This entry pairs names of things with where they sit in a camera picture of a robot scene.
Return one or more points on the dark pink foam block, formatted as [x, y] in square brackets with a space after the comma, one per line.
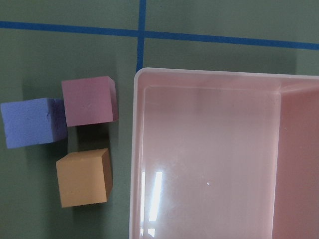
[90, 101]

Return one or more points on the pink plastic tray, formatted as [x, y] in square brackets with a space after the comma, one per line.
[224, 155]

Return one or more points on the purple foam block right side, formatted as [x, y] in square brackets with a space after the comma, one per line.
[32, 122]

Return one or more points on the orange foam block right side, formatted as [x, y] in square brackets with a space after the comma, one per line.
[84, 177]

